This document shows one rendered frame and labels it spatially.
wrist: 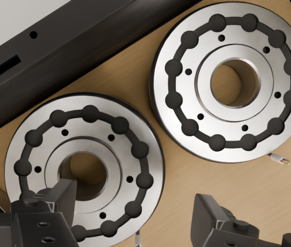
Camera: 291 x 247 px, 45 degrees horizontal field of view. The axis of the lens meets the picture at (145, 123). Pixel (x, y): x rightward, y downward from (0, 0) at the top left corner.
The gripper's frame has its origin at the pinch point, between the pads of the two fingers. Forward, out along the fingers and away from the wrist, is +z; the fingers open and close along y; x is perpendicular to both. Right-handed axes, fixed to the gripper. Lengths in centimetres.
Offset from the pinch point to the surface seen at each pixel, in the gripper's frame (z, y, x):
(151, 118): 10.9, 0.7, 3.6
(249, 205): 10.9, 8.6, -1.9
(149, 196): 7.7, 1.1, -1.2
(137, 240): 7.1, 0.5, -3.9
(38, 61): 0.9, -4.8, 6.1
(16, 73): 0.9, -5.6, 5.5
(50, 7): 23.9, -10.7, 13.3
